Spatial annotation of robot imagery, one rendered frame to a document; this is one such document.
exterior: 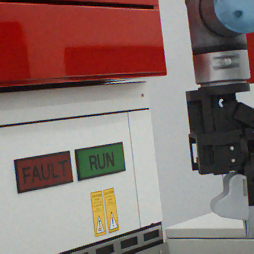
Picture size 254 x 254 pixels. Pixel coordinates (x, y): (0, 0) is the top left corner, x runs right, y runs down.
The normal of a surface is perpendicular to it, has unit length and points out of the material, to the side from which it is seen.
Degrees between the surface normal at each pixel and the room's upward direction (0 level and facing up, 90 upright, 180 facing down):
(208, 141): 90
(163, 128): 90
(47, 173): 90
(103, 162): 90
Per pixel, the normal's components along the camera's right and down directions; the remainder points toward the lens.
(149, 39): 0.78, -0.06
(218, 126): 0.07, 0.05
